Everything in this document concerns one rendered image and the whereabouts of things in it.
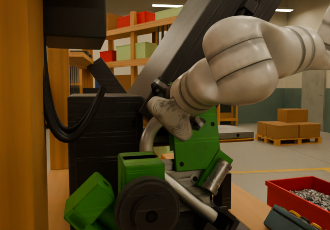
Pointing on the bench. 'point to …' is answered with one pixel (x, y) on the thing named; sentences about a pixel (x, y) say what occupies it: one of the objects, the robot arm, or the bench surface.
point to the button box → (285, 220)
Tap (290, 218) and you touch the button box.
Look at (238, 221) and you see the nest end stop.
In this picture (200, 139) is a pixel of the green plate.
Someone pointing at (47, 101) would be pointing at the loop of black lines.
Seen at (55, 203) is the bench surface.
